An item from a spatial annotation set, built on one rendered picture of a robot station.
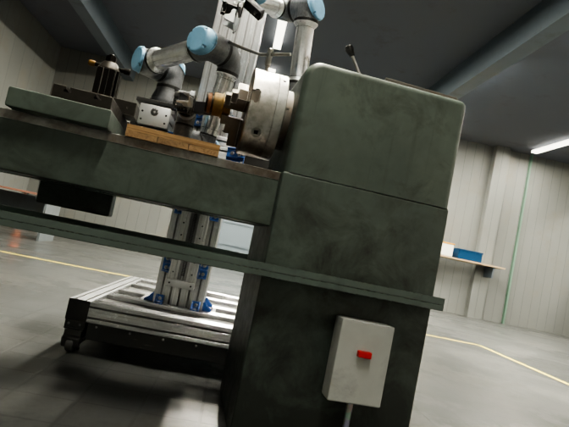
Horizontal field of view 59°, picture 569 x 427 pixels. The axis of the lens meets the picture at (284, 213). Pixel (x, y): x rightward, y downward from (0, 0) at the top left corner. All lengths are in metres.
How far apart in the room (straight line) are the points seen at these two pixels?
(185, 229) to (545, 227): 10.42
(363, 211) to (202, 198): 0.54
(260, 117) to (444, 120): 0.64
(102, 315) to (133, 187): 0.81
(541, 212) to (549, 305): 2.00
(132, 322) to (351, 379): 1.04
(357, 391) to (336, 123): 0.87
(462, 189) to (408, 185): 9.66
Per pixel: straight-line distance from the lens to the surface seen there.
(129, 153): 1.71
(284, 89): 1.80
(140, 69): 2.46
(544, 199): 12.31
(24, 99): 1.73
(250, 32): 2.79
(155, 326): 2.31
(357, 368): 1.70
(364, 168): 1.74
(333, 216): 1.69
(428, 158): 1.83
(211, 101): 1.86
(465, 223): 11.42
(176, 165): 1.69
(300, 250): 1.67
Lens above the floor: 0.62
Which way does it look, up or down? 4 degrees up
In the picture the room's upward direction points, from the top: 12 degrees clockwise
